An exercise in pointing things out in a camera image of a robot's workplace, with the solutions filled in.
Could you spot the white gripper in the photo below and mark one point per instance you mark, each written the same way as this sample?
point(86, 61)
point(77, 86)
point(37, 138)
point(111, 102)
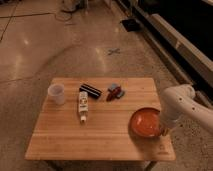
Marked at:
point(163, 130)

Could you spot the orange ceramic bowl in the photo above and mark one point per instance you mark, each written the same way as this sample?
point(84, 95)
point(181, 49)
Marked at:
point(145, 122)

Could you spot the red and blue toy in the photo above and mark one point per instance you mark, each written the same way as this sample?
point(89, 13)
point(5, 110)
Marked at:
point(115, 92)

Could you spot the translucent plastic cup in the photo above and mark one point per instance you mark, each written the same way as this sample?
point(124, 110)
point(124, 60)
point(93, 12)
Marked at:
point(56, 93)

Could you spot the black rectangular box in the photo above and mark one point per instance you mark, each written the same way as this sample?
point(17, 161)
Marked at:
point(92, 92)

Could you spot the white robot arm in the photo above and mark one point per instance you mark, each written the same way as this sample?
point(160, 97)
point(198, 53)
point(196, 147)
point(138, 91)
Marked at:
point(179, 100)

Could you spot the wooden folding table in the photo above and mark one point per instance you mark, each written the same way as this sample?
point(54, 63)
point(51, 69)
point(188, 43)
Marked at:
point(59, 135)

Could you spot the white tube bottle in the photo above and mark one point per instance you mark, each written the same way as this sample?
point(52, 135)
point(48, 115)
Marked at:
point(83, 106)

